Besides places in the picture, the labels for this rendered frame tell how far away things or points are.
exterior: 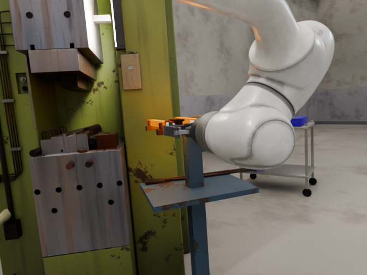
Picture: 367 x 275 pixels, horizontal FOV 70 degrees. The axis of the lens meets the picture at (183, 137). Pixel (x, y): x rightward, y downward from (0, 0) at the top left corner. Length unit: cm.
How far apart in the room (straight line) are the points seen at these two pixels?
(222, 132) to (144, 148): 98
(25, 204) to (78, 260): 41
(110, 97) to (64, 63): 51
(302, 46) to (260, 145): 17
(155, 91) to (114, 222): 66
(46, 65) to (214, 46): 594
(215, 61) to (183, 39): 110
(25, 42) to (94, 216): 80
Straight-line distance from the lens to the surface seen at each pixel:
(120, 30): 138
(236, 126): 40
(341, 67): 1127
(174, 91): 182
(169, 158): 140
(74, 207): 128
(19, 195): 156
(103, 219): 128
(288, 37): 44
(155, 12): 145
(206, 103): 654
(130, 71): 136
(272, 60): 45
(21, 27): 137
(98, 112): 173
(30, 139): 148
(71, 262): 139
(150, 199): 97
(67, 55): 129
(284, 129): 40
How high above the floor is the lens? 109
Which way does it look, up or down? 7 degrees down
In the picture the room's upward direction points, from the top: 4 degrees counter-clockwise
